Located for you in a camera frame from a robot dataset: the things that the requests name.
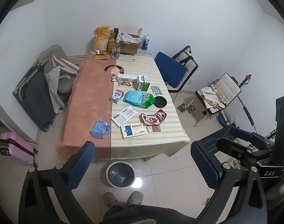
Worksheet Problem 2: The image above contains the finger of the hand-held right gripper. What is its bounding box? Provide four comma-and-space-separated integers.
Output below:
229, 127, 275, 151
217, 138, 259, 166

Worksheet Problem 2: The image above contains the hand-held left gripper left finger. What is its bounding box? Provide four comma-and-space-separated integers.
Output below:
19, 141, 102, 224

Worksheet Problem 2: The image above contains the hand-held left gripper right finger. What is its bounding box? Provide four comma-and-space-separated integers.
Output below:
191, 141, 268, 224

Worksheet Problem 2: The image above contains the round grey trash bin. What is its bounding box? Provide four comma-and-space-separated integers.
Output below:
106, 161, 136, 189

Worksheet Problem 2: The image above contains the silver blister pack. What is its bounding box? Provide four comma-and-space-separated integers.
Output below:
151, 85, 164, 96

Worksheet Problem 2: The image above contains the green white medicine box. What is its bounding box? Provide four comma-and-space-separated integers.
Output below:
136, 82, 151, 92

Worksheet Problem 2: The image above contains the person's right forearm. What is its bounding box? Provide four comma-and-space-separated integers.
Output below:
265, 178, 284, 215

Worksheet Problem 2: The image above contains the barbell bar with red knob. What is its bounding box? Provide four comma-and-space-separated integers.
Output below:
238, 74, 259, 133

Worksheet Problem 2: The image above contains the blue plastic tissue packet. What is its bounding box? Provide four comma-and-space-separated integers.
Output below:
90, 119, 111, 139

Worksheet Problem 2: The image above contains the beige cloth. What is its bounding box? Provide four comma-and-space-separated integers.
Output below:
200, 84, 228, 110

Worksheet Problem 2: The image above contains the metal dumbbell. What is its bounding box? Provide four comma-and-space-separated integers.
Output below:
177, 103, 196, 115

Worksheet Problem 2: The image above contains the blue white medicine box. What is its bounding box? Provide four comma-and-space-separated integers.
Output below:
120, 122, 148, 139

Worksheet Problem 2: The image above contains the white paper leaflet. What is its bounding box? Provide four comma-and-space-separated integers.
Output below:
111, 106, 137, 127

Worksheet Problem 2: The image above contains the pink suitcase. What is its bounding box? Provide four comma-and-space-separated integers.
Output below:
0, 132, 38, 166

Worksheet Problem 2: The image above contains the red white snack wrapper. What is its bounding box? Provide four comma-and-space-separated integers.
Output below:
141, 110, 167, 126

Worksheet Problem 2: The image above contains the blue white milk carton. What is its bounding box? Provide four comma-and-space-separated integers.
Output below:
109, 90, 124, 104

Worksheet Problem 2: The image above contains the person's dark clothing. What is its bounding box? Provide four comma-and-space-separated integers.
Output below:
102, 204, 196, 224

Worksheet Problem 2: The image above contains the black round lid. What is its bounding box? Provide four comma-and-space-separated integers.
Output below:
154, 96, 168, 108

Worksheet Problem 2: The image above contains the green blue rice bag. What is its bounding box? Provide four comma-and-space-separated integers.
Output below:
122, 90, 156, 109

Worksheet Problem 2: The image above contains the white garment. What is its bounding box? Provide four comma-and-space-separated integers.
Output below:
46, 55, 80, 113

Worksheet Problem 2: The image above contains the blue seat cushion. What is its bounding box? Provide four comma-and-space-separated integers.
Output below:
154, 51, 188, 90

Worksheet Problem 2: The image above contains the long white carton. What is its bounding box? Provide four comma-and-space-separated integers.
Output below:
117, 73, 139, 83

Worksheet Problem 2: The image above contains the clear pump bottle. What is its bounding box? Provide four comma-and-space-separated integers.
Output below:
112, 37, 121, 59

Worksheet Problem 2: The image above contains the cardboard tissue box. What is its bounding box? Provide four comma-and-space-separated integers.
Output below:
120, 33, 142, 56

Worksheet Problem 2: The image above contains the amber glass bottle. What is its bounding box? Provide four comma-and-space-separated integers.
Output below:
108, 28, 120, 52

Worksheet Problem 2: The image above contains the yellow chips bag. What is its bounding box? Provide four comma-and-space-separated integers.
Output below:
93, 26, 111, 52

